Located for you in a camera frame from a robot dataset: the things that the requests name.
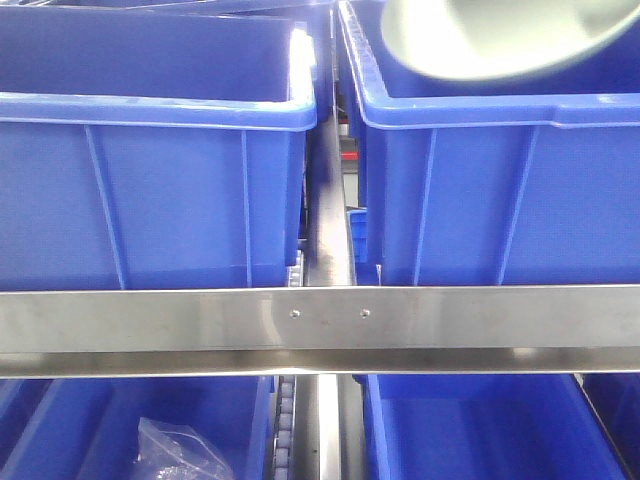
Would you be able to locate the clear plastic bag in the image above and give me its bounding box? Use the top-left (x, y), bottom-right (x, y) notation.
top-left (130, 417), bottom-right (236, 479)

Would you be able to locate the blue bin lower right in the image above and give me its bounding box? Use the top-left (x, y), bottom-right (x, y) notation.
top-left (356, 374), bottom-right (630, 479)

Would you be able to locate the blue bin upper right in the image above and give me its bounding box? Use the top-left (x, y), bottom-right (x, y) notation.
top-left (337, 1), bottom-right (639, 285)

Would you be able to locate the blue bin upper left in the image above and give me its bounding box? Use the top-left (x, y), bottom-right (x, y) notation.
top-left (1, 6), bottom-right (317, 291)

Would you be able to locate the light green round plate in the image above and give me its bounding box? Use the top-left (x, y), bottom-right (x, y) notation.
top-left (380, 1), bottom-right (639, 82)

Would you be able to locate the small blue bin behind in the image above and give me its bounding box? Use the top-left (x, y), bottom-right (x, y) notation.
top-left (347, 208), bottom-right (368, 264)

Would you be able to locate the blue bin lower left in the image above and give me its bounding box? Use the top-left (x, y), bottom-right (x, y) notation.
top-left (1, 376), bottom-right (274, 479)

